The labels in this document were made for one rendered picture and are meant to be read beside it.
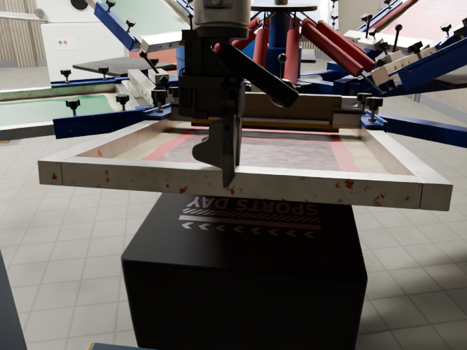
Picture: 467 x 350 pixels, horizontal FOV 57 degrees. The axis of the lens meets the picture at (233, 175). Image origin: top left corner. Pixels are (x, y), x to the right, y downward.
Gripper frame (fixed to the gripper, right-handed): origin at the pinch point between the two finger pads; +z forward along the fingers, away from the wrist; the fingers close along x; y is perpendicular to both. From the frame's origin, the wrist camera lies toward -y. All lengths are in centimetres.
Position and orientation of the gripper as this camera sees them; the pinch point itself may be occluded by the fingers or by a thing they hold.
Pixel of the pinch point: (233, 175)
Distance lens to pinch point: 61.7
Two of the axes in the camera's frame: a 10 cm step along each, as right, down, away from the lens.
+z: -0.3, 9.7, 2.5
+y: -9.9, -0.6, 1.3
